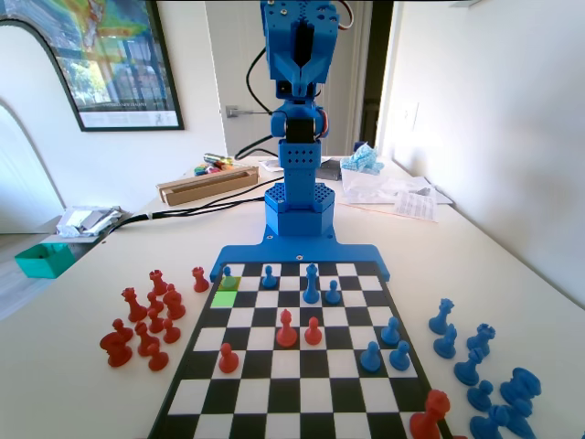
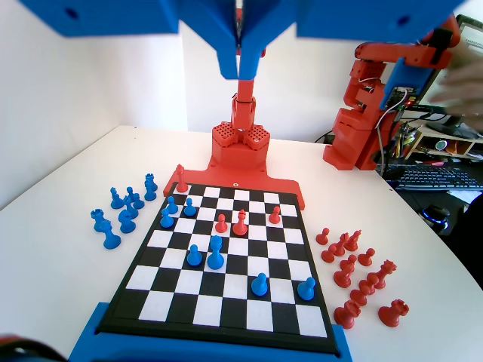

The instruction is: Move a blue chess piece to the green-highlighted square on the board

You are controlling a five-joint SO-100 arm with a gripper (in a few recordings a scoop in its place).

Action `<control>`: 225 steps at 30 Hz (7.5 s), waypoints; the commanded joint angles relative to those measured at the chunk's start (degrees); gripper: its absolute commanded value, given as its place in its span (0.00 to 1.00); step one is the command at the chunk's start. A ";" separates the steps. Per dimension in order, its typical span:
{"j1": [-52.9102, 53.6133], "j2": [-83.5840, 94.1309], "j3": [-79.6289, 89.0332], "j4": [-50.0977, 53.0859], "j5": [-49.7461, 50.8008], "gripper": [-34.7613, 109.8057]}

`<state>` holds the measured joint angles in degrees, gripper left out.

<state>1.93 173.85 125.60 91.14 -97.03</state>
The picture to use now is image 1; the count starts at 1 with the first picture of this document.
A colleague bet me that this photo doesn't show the tall blue chess king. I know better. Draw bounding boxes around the tall blue chess king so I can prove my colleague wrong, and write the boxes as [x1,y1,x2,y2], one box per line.
[302,262,322,305]

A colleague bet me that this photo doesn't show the long brown cardboard box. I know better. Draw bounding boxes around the long brown cardboard box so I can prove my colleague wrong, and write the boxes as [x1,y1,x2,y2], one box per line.
[154,165,261,207]

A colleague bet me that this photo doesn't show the black and white chessboard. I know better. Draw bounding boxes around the black and white chessboard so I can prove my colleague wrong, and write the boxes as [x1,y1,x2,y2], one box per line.
[146,260,458,439]

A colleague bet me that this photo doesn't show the crumpled grey paper pile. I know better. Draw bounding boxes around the crumpled grey paper pile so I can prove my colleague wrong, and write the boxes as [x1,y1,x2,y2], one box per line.
[54,205,124,239]

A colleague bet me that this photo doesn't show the white arched panel black edge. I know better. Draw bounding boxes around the white arched panel black edge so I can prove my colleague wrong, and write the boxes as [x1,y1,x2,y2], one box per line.
[0,17,86,235]

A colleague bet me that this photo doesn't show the blue chess bishop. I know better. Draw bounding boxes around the blue chess bishop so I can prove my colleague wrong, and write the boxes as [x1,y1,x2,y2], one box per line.
[469,404,511,439]
[453,347,484,388]

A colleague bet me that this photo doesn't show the black cable bundle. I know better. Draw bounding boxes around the black cable bundle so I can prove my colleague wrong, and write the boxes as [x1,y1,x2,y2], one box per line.
[102,180,275,234]

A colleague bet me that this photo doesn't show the green plastic bin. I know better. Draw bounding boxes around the green plastic bin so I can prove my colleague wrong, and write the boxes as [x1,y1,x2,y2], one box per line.
[13,241,77,280]

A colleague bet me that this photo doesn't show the silver door handle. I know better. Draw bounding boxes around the silver door handle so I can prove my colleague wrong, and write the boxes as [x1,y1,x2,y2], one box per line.
[225,104,275,119]

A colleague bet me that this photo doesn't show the black looped cable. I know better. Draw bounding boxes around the black looped cable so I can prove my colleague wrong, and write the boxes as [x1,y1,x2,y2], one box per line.
[233,134,281,160]

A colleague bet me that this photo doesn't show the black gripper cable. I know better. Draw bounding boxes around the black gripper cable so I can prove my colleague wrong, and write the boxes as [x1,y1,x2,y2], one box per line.
[245,45,275,115]

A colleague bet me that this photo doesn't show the black framed map poster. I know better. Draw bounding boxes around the black framed map poster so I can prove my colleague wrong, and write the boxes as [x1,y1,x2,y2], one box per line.
[0,0,186,133]

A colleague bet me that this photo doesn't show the printed paper leaflet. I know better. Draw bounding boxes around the printed paper leaflet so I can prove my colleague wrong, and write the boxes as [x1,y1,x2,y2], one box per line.
[392,190,440,224]

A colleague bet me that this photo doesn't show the red chess rook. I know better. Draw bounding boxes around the red chess rook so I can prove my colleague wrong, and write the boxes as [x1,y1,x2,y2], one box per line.
[148,269,169,297]
[191,266,210,294]

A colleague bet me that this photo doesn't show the red piece bottom edge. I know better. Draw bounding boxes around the red piece bottom edge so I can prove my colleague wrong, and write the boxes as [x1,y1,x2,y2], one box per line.
[409,389,452,439]

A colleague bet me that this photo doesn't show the blue chess rook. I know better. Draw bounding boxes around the blue chess rook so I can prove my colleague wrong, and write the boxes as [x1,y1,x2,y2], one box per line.
[465,323,497,359]
[498,367,543,408]

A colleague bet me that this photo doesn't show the white plastic bag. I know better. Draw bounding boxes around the white plastic bag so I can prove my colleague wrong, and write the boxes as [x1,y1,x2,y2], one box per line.
[340,166,453,207]

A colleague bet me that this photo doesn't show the blue chess queen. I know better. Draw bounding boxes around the blue chess queen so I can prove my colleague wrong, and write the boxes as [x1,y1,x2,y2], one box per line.
[428,297,458,335]

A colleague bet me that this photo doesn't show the thin orange stick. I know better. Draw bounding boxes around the thin orange stick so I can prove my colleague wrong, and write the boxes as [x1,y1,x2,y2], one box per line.
[337,202,399,217]

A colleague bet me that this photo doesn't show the red chess bishop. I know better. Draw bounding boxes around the red chess bishop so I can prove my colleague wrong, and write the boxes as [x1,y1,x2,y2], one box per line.
[275,308,299,348]
[134,321,159,358]

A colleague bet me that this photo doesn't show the white door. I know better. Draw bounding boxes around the white door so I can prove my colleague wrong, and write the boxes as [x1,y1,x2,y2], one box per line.
[204,0,367,159]

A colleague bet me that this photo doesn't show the blue crumpled tissue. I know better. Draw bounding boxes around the blue crumpled tissue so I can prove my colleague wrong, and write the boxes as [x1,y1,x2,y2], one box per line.
[340,142,385,176]

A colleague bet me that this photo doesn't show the red chess queen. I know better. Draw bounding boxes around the red chess queen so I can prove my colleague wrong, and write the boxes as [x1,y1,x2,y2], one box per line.
[121,286,148,324]

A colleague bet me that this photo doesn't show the grey flat box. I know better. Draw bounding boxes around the grey flat box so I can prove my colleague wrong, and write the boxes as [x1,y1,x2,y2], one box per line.
[317,159,344,182]

